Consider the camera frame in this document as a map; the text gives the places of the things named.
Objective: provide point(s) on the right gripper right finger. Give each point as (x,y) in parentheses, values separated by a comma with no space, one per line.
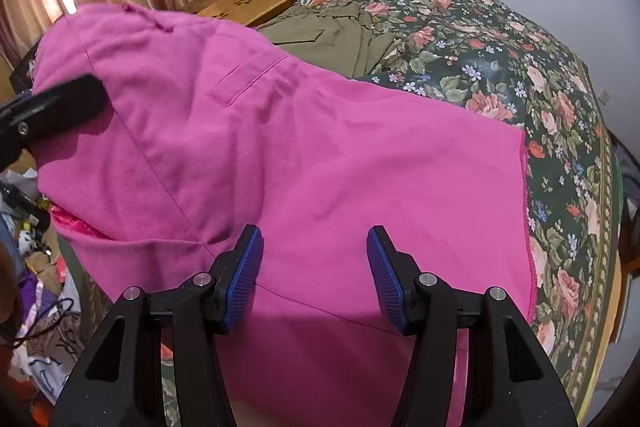
(510,380)

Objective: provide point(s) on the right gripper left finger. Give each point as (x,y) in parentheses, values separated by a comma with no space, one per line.
(118,379)

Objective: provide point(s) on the pink pants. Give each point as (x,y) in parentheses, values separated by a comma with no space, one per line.
(212,128)

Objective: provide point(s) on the clutter clothes heap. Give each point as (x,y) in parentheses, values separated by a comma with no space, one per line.
(43,328)

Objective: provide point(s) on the wooden lap table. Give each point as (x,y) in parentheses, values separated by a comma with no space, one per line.
(250,13)

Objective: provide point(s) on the olive green folded pants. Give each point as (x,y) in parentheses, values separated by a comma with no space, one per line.
(335,37)

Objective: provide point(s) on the floral bedspread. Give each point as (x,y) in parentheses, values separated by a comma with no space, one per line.
(484,56)

